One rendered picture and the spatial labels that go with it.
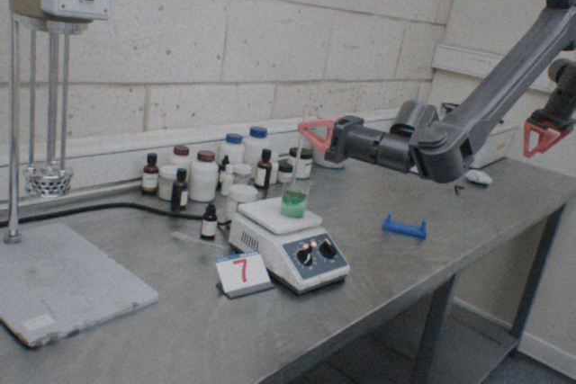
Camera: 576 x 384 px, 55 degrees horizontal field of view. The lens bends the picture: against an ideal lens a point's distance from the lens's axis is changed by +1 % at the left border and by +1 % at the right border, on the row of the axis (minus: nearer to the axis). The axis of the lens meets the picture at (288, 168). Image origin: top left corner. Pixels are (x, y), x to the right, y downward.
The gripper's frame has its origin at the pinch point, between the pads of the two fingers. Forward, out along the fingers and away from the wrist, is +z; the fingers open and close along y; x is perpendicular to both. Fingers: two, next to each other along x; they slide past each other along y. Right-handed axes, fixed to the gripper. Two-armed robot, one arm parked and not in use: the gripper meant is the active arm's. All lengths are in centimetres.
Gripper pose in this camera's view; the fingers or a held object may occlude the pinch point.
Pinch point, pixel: (302, 127)
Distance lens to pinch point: 95.4
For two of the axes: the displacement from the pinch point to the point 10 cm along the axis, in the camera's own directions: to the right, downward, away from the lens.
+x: -1.6, 9.4, 3.0
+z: -8.8, -2.7, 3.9
